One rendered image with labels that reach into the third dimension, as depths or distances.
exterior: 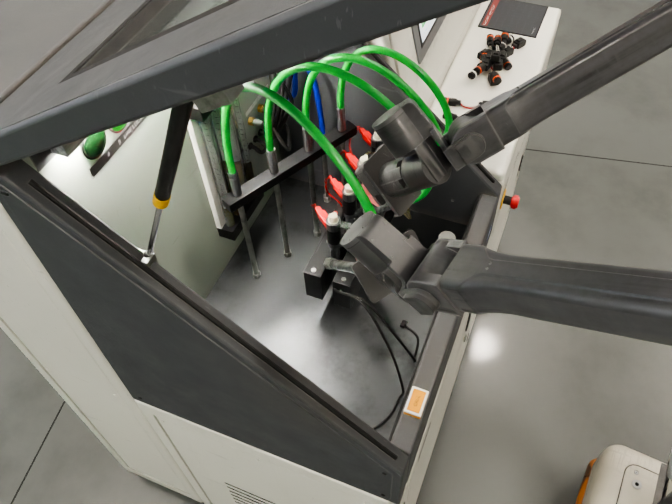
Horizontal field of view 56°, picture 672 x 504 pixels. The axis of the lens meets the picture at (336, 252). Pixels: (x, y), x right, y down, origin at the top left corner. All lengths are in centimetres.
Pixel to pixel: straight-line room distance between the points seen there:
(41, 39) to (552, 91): 70
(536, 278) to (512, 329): 175
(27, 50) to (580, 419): 189
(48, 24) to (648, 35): 81
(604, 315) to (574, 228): 213
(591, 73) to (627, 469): 125
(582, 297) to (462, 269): 15
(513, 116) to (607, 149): 220
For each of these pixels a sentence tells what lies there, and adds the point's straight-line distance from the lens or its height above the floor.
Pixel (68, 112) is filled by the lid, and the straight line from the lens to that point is 64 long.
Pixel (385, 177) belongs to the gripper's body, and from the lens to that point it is 97.
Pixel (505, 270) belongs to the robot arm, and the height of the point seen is 147.
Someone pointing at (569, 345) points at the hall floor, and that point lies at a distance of 239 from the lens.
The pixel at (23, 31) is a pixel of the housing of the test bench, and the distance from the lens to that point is 103.
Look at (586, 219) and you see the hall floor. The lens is 277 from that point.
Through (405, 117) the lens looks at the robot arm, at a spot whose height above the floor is 140.
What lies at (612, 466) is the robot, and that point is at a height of 27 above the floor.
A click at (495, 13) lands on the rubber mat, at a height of 98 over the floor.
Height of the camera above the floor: 198
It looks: 52 degrees down
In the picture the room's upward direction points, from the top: 4 degrees counter-clockwise
